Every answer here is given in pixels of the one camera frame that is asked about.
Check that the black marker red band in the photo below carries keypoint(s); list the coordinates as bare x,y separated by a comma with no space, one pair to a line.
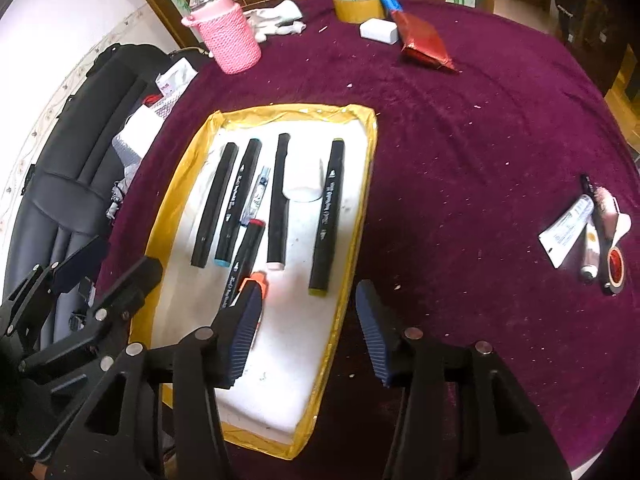
245,255

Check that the clear plastic bag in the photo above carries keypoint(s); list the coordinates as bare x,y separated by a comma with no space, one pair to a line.
125,185

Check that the yellow tape roll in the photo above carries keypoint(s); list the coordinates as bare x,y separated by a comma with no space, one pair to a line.
345,10

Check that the white glove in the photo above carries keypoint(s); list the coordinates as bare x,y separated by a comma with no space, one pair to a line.
275,17

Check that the pink knitted bottle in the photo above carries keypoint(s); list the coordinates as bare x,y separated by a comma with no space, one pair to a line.
230,35

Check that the blue packet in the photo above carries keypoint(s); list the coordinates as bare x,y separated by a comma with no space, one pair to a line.
390,1

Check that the white pill bottle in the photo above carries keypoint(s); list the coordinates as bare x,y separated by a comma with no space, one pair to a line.
302,180

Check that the white foam tray yellow edge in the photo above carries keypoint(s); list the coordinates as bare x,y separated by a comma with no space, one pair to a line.
285,360

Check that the printed white tube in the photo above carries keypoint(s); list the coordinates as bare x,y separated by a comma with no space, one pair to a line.
567,232

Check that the small black tool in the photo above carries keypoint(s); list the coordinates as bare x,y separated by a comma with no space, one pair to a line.
586,186

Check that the black marker orange cap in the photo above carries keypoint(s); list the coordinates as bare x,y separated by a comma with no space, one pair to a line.
257,285

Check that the black marker teal cap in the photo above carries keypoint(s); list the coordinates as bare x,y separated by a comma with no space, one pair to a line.
237,205

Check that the black sofa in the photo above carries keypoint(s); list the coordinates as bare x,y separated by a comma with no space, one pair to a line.
75,160

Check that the black marker olive ends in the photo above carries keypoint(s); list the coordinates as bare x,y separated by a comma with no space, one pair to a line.
327,217

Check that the plain black marker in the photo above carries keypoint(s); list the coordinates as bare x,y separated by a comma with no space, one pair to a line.
215,205

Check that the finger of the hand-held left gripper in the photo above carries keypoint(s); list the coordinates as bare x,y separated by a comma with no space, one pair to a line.
75,265
135,282

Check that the clear pen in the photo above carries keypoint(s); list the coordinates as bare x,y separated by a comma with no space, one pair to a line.
256,195

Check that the small white box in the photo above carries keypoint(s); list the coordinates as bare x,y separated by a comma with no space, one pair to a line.
378,30

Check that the red packet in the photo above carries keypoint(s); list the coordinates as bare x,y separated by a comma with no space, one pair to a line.
425,40

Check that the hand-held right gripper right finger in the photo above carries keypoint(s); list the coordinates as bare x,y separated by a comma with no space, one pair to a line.
375,340

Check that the black tape roll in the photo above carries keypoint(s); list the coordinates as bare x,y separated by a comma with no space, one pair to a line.
611,287

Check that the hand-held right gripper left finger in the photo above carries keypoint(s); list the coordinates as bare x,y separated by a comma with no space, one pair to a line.
245,340

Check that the black marker pink end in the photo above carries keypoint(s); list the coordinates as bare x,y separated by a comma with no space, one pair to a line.
278,205

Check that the small cream tube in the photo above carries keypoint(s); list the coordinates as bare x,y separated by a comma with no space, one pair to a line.
590,255

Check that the white paper packet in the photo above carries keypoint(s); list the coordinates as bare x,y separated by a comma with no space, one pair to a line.
172,77

